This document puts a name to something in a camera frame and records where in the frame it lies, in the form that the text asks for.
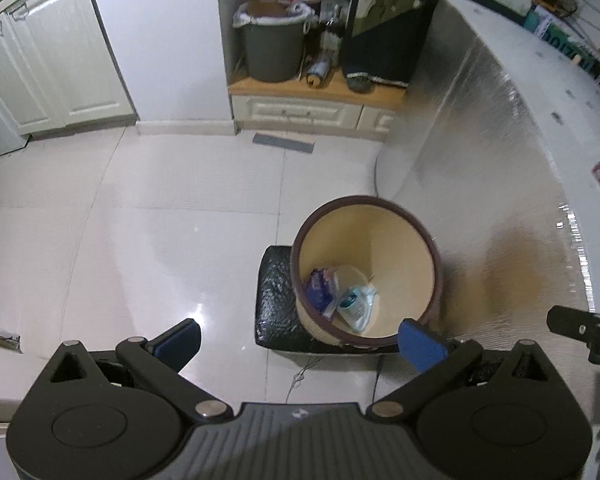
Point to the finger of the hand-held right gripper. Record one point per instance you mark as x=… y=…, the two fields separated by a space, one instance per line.
x=575 y=322

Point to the teal printed box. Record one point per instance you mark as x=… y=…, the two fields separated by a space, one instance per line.
x=570 y=45

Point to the grey bucket with white liner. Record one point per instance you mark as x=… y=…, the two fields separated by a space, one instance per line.
x=272 y=47

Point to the blue snack wrapper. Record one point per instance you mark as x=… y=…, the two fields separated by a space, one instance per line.
x=321 y=290

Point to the clear plastic bottle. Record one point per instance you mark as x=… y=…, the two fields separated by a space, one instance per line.
x=319 y=70

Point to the dark cloth covered appliance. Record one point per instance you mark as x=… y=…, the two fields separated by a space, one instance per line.
x=385 y=20

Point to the low cream drawer cabinet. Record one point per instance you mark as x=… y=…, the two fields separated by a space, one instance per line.
x=300 y=107

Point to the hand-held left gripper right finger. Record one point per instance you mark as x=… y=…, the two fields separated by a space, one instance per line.
x=417 y=342

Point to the brown cardboard piece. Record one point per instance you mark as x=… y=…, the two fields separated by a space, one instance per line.
x=267 y=7

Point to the white plastic wrapper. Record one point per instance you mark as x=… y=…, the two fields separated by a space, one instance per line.
x=356 y=307

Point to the cream kitchen cabinet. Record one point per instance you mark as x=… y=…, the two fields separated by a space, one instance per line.
x=55 y=60

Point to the black plastic bag under bin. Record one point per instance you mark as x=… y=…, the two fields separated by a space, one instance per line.
x=275 y=300

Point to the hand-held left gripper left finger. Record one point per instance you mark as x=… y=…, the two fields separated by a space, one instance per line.
x=180 y=341

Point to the grey floor strip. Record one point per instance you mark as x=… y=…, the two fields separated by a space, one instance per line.
x=283 y=142

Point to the beige bin with brown rim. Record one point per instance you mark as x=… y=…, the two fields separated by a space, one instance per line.
x=380 y=245

